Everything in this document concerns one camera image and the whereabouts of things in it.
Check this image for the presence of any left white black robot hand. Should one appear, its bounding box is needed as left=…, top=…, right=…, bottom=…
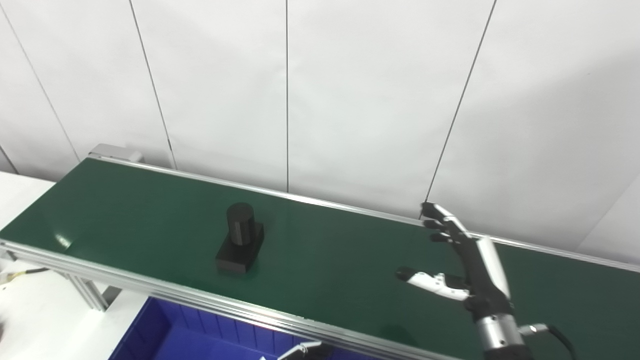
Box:
left=277, top=341, right=332, bottom=360

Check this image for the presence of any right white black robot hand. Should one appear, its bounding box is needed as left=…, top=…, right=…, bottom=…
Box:
left=396, top=202, right=514, bottom=322

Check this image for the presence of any black cylinder part square base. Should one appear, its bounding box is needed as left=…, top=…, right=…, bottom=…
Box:
left=215, top=202, right=265, bottom=274

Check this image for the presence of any blue plastic bin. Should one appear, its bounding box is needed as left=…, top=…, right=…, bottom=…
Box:
left=108, top=297, right=383, bottom=360

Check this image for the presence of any aluminium conveyor support leg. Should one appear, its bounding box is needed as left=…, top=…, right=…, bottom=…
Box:
left=64, top=274, right=110, bottom=313

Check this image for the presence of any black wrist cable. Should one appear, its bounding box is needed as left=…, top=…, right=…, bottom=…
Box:
left=518, top=323, right=578, bottom=360

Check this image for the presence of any green conveyor belt aluminium frame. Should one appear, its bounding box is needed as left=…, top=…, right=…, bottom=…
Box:
left=0, top=144, right=640, bottom=360

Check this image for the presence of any yellow black cable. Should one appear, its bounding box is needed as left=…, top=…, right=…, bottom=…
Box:
left=0, top=266, right=51, bottom=287

